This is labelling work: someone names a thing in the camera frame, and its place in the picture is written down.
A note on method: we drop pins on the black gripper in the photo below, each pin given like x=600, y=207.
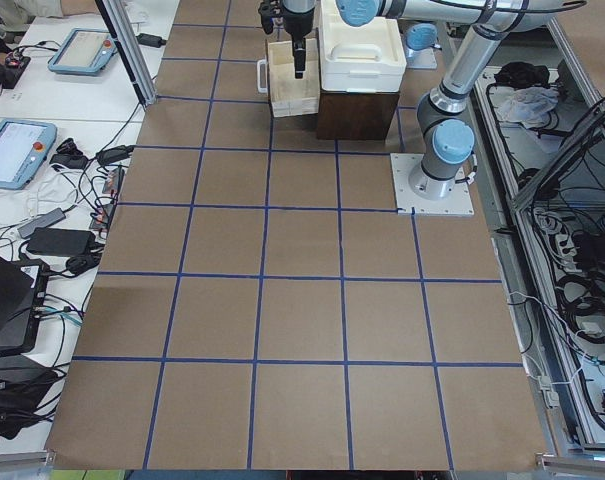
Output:
x=297, y=26

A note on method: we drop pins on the light wooden drawer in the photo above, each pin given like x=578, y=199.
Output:
x=275, y=77

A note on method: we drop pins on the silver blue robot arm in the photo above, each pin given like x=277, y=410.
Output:
x=449, y=141

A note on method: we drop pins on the white foam box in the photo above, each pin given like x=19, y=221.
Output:
x=360, y=51

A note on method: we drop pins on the dark brown wooden cabinet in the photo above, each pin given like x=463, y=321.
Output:
x=355, y=116

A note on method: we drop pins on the far blue teach pendant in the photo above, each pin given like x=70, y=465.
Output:
x=84, y=52

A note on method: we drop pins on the blue teach pendant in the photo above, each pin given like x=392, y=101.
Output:
x=84, y=52
x=24, y=146

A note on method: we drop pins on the white cloth rag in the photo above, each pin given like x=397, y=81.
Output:
x=530, y=107

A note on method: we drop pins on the near blue teach pendant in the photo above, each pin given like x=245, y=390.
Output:
x=24, y=146

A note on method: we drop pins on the black power adapter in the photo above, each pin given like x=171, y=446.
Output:
x=60, y=242

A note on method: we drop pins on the black laptop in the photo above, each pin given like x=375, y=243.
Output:
x=23, y=286

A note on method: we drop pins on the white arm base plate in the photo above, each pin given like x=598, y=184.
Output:
x=418, y=194
x=419, y=42

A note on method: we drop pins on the aluminium frame post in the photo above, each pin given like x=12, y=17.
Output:
x=118, y=24

